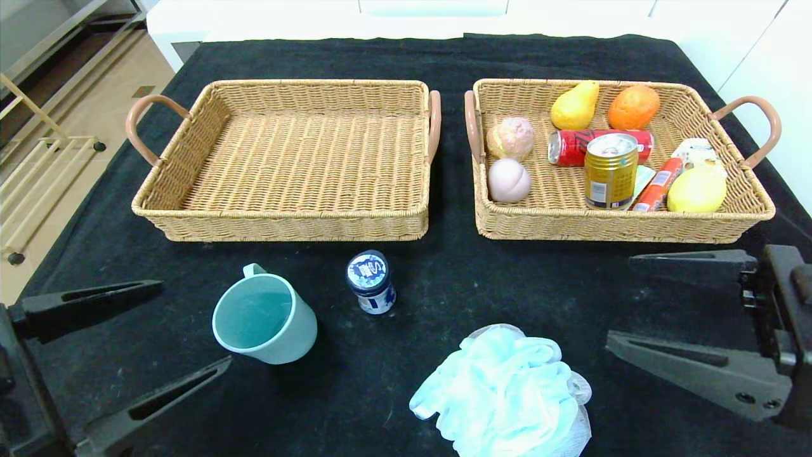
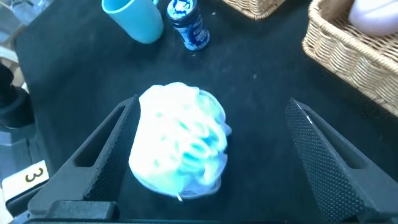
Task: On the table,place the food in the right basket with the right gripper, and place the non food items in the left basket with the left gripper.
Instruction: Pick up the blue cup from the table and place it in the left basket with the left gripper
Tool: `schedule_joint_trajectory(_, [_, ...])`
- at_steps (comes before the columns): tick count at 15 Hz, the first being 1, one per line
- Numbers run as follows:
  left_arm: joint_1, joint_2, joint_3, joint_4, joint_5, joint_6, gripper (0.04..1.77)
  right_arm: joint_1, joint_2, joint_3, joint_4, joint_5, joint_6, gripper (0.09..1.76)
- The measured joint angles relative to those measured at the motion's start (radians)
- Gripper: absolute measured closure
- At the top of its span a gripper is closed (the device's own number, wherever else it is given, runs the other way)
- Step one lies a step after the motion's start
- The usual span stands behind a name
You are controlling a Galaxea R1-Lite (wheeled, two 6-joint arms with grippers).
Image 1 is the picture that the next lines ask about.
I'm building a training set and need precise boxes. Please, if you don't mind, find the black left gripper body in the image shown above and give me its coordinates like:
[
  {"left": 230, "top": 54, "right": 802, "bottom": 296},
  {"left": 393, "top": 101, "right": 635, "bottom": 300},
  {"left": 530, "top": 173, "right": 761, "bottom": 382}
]
[{"left": 0, "top": 303, "right": 77, "bottom": 457}]

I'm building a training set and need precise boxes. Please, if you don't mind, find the small blue white bottle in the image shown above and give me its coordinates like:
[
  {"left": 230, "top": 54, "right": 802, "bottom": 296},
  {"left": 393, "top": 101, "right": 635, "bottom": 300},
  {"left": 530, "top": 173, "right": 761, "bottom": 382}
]
[{"left": 346, "top": 250, "right": 397, "bottom": 315}]

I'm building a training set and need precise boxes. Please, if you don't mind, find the orange fruit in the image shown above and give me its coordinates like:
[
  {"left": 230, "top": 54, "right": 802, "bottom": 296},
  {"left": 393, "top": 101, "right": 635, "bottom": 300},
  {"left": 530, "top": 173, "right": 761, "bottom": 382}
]
[{"left": 607, "top": 85, "right": 660, "bottom": 131}]

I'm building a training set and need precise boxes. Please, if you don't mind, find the empty wicker basket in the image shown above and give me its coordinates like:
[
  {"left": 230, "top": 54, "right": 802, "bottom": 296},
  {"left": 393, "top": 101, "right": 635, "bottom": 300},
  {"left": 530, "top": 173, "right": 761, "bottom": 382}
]
[{"left": 126, "top": 79, "right": 442, "bottom": 242}]

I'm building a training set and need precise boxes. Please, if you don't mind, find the white tea carton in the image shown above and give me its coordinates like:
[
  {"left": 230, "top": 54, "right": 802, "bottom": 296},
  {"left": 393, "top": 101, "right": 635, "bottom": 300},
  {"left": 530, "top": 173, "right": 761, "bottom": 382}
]
[{"left": 672, "top": 138, "right": 721, "bottom": 169}]

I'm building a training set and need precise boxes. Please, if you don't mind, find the teal plastic mug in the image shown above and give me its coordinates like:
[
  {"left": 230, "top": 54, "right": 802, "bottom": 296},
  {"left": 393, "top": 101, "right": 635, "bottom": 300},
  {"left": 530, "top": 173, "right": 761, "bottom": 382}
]
[{"left": 212, "top": 263, "right": 318, "bottom": 366}]

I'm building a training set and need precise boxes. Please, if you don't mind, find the light blue bath loofah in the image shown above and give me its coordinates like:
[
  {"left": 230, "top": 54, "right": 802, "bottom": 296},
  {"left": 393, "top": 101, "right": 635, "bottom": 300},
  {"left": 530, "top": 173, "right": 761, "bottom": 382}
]
[{"left": 409, "top": 324, "right": 593, "bottom": 457}]

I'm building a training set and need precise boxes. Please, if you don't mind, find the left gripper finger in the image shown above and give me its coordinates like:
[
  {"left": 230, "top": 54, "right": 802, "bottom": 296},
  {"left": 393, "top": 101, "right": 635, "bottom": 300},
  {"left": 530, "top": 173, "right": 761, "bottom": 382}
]
[
  {"left": 73, "top": 355, "right": 233, "bottom": 457},
  {"left": 9, "top": 279, "right": 165, "bottom": 345}
]

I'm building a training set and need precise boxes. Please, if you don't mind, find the red cola can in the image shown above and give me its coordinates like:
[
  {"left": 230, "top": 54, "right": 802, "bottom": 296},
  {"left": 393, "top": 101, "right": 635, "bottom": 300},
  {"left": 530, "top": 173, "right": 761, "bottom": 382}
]
[{"left": 547, "top": 129, "right": 654, "bottom": 168}]

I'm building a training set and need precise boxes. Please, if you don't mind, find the gold Red Bull can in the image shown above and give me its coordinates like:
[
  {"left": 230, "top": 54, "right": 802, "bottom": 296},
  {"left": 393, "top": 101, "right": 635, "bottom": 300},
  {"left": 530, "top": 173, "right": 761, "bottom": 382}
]
[{"left": 584, "top": 132, "right": 639, "bottom": 211}]

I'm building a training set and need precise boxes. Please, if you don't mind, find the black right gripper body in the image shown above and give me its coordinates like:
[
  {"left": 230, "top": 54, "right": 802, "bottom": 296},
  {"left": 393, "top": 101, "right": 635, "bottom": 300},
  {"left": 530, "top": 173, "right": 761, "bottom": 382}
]
[{"left": 739, "top": 244, "right": 812, "bottom": 432}]

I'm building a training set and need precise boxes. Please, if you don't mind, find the grey metal shelf frame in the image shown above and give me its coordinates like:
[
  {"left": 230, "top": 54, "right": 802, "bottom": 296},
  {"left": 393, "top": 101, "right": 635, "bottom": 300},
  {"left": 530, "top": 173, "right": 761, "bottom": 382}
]
[{"left": 0, "top": 0, "right": 147, "bottom": 83}]

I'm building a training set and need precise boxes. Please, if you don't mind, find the yellow pear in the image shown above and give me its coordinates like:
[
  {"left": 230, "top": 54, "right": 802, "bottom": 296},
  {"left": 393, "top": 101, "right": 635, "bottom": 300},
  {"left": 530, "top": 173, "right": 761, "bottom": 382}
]
[{"left": 549, "top": 81, "right": 599, "bottom": 131}]

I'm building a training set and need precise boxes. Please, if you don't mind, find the orange sausage stick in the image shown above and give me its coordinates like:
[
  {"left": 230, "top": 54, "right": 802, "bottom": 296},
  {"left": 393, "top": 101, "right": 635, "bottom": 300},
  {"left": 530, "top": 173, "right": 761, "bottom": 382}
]
[{"left": 631, "top": 158, "right": 684, "bottom": 213}]

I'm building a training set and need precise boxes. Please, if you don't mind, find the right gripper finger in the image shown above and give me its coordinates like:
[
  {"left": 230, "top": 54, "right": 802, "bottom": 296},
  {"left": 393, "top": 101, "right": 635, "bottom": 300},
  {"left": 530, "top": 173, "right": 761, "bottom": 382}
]
[
  {"left": 605, "top": 329, "right": 793, "bottom": 423},
  {"left": 627, "top": 249, "right": 758, "bottom": 285}
]

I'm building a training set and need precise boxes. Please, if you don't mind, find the lumpy pink bread bun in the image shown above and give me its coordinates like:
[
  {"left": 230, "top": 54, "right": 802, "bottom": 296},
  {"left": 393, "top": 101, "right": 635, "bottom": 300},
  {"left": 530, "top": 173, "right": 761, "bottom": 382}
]
[{"left": 486, "top": 116, "right": 535, "bottom": 162}]

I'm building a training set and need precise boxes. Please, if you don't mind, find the pink peach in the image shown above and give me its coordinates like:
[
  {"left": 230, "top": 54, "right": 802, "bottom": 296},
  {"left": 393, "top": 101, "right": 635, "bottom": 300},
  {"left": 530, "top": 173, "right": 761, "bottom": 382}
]
[{"left": 487, "top": 158, "right": 532, "bottom": 204}]

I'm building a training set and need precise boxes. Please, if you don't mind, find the green candy packet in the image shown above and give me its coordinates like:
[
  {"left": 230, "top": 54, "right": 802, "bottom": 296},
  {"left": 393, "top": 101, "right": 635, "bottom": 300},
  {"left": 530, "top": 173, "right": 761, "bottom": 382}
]
[{"left": 634, "top": 166, "right": 657, "bottom": 201}]

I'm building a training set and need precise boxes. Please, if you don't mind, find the wicker basket with food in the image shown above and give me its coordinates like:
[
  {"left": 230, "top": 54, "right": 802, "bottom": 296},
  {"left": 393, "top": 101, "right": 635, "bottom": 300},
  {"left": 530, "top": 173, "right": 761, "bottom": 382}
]
[{"left": 464, "top": 79, "right": 782, "bottom": 244}]

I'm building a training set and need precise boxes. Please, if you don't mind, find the cream wooden rack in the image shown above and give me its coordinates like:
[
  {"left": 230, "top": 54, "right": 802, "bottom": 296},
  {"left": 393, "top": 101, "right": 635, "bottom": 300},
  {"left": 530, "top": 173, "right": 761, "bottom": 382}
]
[{"left": 0, "top": 73, "right": 107, "bottom": 267}]

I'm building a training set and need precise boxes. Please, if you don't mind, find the yellow lemon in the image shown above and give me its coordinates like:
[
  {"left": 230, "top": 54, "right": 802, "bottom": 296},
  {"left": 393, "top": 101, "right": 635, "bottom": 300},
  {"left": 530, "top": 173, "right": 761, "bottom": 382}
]
[{"left": 667, "top": 162, "right": 728, "bottom": 213}]

